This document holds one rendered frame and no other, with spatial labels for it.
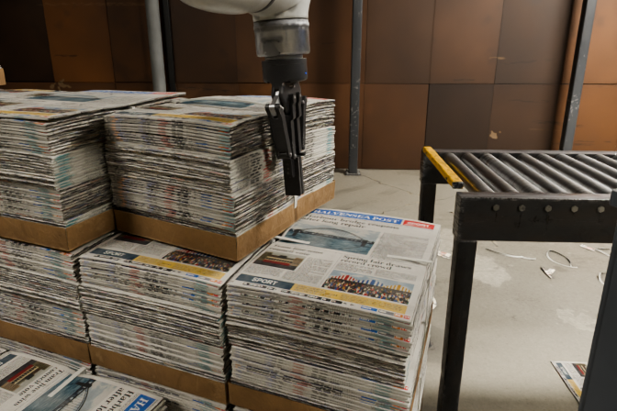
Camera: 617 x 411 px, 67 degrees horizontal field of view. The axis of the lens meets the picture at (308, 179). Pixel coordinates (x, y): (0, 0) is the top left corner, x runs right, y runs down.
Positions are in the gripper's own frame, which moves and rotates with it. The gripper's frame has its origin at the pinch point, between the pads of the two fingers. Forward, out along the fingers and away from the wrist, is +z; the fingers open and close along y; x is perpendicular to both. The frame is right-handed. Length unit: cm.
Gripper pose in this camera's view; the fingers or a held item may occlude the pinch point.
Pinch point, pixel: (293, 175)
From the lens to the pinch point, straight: 82.5
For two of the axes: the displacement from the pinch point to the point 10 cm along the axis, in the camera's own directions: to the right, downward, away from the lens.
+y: -3.6, 2.7, -8.9
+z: 0.7, 9.6, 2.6
